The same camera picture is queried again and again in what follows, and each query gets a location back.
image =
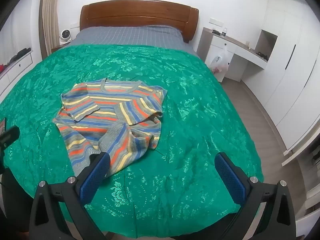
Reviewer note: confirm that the small white desk fan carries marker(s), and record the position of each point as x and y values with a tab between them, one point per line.
65	35

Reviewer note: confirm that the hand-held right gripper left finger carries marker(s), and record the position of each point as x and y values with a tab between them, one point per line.
96	175

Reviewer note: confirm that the wooden nightstand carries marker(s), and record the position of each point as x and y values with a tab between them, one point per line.
60	47

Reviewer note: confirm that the dark folded clothes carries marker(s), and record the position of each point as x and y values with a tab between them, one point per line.
21	53

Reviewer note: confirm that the white desk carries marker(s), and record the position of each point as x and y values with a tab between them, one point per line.
237	50

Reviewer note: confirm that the white drawer cabinet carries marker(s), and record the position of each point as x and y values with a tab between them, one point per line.
15	72

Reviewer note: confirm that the wooden bed headboard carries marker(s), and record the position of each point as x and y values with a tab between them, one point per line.
137	15

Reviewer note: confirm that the white plastic bag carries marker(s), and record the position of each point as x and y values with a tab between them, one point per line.
220	61

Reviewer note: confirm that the striped knit sweater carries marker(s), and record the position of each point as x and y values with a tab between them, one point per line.
112	110

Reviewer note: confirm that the grey checked bed sheet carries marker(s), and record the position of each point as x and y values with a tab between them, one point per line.
130	36

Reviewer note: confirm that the small clear bottle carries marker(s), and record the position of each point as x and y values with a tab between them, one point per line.
224	32

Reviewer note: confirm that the white wardrobe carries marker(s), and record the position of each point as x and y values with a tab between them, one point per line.
285	80

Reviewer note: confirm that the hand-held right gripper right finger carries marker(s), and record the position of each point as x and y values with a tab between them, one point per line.
230	177

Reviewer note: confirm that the beige curtain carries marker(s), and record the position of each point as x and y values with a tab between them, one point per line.
48	17

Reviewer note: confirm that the green patterned blanket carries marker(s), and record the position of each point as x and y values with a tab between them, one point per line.
190	130

